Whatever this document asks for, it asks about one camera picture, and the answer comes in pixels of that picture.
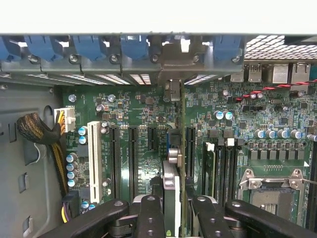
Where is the blue expansion slot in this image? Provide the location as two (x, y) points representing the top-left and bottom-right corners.
(165, 128), (172, 156)

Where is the short black expansion slot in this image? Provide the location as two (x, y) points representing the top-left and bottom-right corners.
(148, 126), (158, 152)

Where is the black RAM slot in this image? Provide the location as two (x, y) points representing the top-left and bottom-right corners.
(215, 145), (224, 201)
(232, 145), (239, 199)
(224, 138), (232, 201)

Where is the green motherboard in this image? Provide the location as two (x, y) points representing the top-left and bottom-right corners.
(60, 79), (317, 238)

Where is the dark RAM stick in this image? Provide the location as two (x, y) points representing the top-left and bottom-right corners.
(205, 141), (216, 202)

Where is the white PCI expansion slot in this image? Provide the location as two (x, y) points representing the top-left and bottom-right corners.
(87, 120), (103, 204)

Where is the blue card retention clip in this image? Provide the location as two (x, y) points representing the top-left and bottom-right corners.
(24, 36), (62, 62)
(212, 36), (242, 61)
(120, 36), (149, 60)
(0, 36), (20, 62)
(73, 36), (107, 61)

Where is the red black twisted wire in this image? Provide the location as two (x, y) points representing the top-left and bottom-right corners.
(235, 79), (317, 102)

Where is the braided power cable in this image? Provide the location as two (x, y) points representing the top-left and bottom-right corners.
(16, 105), (76, 224)

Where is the CPU socket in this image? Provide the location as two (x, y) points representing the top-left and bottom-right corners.
(239, 168), (310, 221)

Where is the black open PC case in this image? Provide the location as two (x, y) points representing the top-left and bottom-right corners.
(0, 32), (317, 238)

